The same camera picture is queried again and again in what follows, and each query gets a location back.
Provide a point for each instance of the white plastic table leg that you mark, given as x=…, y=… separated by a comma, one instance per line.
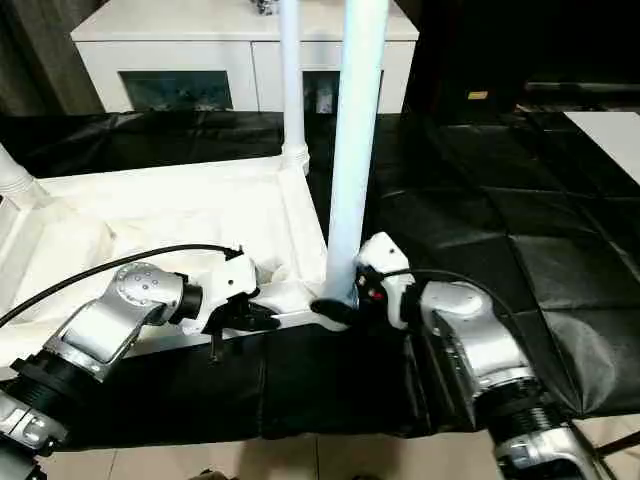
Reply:
x=355, y=150
x=10, y=175
x=292, y=75

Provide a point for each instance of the grey curtain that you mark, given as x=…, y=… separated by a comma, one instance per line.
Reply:
x=30, y=60

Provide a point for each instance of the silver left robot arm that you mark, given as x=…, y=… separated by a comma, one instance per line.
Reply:
x=125, y=300

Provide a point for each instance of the white sideboard with glass doors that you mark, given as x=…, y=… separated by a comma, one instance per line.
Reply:
x=175, y=50

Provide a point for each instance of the white flat board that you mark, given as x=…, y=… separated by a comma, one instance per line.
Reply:
x=610, y=140

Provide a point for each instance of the small tan box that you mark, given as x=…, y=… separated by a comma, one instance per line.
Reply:
x=477, y=95

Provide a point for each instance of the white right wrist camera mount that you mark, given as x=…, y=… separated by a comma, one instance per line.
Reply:
x=385, y=255

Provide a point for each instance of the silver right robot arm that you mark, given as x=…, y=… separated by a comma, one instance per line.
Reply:
x=465, y=320

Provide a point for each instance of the white plastic table top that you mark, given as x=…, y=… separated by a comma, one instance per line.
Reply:
x=150, y=210

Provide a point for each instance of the dark robot body part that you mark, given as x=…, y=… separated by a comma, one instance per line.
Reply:
x=212, y=474

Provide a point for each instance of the small white bottle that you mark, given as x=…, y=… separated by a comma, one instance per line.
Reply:
x=325, y=100

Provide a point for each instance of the black plastic cover mat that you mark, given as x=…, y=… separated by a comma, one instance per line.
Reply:
x=500, y=225

